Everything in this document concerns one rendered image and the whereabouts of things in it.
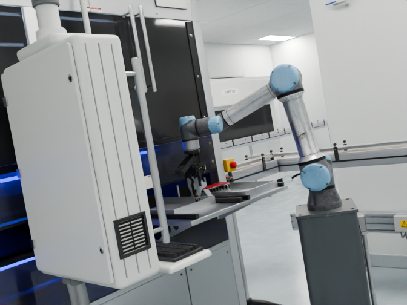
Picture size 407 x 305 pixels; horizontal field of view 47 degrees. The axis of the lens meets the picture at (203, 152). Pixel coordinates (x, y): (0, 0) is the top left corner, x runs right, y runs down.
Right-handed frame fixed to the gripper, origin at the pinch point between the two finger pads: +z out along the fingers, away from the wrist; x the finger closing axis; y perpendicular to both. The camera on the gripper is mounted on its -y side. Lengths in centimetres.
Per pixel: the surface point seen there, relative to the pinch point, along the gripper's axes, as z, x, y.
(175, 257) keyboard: 12, -32, -47
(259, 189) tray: 3.4, -17.5, 24.6
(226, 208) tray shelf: 5.6, -20.0, -3.4
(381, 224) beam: 45, -33, 118
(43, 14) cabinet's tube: -73, -12, -67
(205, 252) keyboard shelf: 13, -36, -36
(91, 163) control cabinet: -24, -33, -73
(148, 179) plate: -9.5, 19.9, -8.8
